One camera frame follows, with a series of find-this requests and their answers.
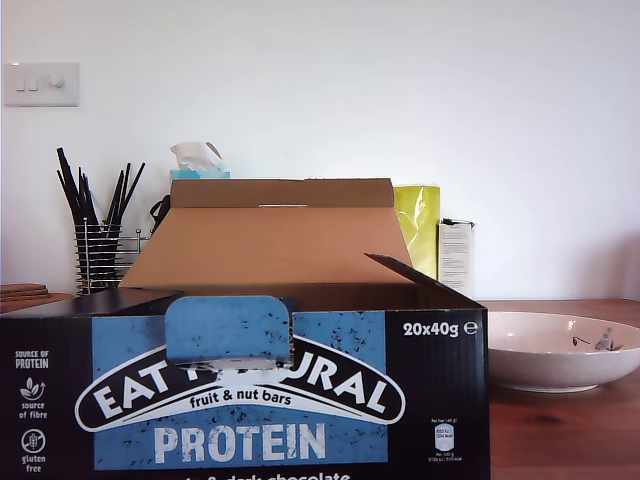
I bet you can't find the black blue snackbar carton box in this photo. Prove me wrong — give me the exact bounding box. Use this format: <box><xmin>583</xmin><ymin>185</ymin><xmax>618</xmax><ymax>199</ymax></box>
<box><xmin>0</xmin><ymin>178</ymin><xmax>490</xmax><ymax>480</ymax></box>

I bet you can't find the white carton with black top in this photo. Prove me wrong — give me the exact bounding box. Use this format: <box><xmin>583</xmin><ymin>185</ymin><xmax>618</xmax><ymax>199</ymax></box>
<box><xmin>436</xmin><ymin>217</ymin><xmax>477</xmax><ymax>297</ymax></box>

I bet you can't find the yellow-green plastic package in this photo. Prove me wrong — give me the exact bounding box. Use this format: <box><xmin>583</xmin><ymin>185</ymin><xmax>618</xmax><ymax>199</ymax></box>
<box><xmin>392</xmin><ymin>184</ymin><xmax>443</xmax><ymax>281</ymax></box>

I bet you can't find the white paper tissue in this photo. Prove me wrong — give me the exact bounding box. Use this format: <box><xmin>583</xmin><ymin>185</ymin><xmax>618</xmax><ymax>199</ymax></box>
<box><xmin>169</xmin><ymin>141</ymin><xmax>227</xmax><ymax>174</ymax></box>

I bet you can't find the thin black stick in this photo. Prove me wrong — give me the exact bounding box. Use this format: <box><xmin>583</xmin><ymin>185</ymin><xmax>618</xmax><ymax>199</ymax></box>
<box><xmin>109</xmin><ymin>161</ymin><xmax>133</xmax><ymax>229</ymax></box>
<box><xmin>117</xmin><ymin>160</ymin><xmax>147</xmax><ymax>226</ymax></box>
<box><xmin>103</xmin><ymin>168</ymin><xmax>125</xmax><ymax>229</ymax></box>
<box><xmin>55</xmin><ymin>146</ymin><xmax>99</xmax><ymax>226</ymax></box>
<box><xmin>56</xmin><ymin>169</ymin><xmax>84</xmax><ymax>229</ymax></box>
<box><xmin>77</xmin><ymin>166</ymin><xmax>96</xmax><ymax>224</ymax></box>

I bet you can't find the white floral ceramic bowl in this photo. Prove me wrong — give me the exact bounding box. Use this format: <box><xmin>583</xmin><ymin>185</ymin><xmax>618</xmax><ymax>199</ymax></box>
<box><xmin>487</xmin><ymin>310</ymin><xmax>640</xmax><ymax>393</ymax></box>

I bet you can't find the black utensil handle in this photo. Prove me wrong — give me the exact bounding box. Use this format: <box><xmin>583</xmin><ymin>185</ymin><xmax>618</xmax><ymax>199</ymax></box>
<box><xmin>148</xmin><ymin>194</ymin><xmax>172</xmax><ymax>235</ymax></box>

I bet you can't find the chrome wire holder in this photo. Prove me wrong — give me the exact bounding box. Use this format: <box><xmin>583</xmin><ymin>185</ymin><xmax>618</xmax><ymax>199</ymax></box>
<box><xmin>73</xmin><ymin>218</ymin><xmax>145</xmax><ymax>296</ymax></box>

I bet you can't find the white wall switch plate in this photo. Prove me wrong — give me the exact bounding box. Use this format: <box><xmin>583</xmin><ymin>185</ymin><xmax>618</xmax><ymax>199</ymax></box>
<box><xmin>3</xmin><ymin>61</ymin><xmax>81</xmax><ymax>108</ymax></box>

